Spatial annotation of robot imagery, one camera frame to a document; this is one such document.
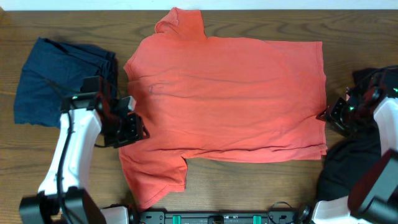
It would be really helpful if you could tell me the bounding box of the red orange t-shirt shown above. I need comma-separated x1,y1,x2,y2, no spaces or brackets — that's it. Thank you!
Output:
119,7,327,209

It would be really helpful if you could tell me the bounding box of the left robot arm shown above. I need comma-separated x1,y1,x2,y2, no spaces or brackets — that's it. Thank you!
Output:
19,76,149,224

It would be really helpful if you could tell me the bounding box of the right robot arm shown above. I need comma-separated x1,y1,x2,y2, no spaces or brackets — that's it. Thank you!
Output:
303,65,397,223

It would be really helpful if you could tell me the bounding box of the black garment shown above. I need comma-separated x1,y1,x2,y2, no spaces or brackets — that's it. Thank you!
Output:
317,65,397,201

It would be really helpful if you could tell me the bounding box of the folded navy blue garment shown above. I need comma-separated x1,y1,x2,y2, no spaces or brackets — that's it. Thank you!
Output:
14,38,117,128

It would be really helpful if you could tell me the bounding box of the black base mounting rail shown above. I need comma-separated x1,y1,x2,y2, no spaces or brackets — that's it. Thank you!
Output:
129,202,312,224

